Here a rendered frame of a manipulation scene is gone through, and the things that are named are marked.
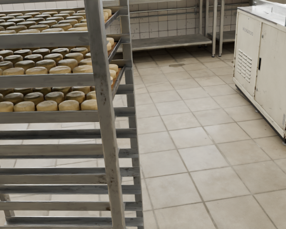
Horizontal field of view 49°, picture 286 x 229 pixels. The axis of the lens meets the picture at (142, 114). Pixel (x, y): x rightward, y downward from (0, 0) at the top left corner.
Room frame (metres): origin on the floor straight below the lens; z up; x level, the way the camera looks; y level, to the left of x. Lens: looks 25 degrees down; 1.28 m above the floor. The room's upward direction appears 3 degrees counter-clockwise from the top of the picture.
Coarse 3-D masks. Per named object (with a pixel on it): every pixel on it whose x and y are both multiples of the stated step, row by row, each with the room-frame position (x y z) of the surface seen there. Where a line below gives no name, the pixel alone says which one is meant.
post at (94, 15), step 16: (96, 0) 0.63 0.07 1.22; (96, 16) 0.63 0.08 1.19; (96, 32) 0.63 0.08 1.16; (96, 48) 0.63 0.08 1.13; (96, 64) 0.63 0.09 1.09; (96, 80) 0.63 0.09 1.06; (96, 96) 0.63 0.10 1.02; (112, 112) 0.65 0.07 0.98; (112, 128) 0.63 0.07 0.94; (112, 144) 0.63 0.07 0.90; (112, 160) 0.63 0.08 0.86; (112, 176) 0.63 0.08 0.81; (112, 192) 0.63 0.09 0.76; (112, 208) 0.63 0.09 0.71; (112, 224) 0.64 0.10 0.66
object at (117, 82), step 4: (124, 68) 1.04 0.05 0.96; (120, 72) 1.02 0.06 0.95; (120, 76) 0.95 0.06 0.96; (116, 80) 0.94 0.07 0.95; (120, 80) 0.94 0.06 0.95; (116, 84) 0.87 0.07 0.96; (112, 88) 0.87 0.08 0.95; (116, 88) 0.85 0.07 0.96; (112, 92) 0.84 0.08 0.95; (112, 96) 0.78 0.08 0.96
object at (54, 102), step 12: (0, 96) 0.81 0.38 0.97; (12, 96) 0.80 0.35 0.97; (24, 96) 0.85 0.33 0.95; (36, 96) 0.79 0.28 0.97; (48, 96) 0.79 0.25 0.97; (60, 96) 0.78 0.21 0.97; (72, 96) 0.77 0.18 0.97; (84, 96) 0.79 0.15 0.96; (0, 108) 0.72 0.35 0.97; (12, 108) 0.74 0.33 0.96; (24, 108) 0.72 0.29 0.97; (36, 108) 0.76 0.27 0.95; (48, 108) 0.71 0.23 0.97; (60, 108) 0.71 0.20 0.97; (72, 108) 0.71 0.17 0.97; (84, 108) 0.70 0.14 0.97; (96, 108) 0.70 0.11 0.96
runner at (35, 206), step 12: (0, 204) 0.69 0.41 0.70; (12, 204) 0.69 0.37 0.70; (24, 204) 0.69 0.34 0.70; (36, 204) 0.68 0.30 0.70; (48, 204) 0.68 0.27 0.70; (60, 204) 0.68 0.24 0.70; (72, 204) 0.67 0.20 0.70; (84, 204) 0.67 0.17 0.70; (96, 204) 0.67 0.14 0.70; (108, 204) 0.67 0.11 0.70
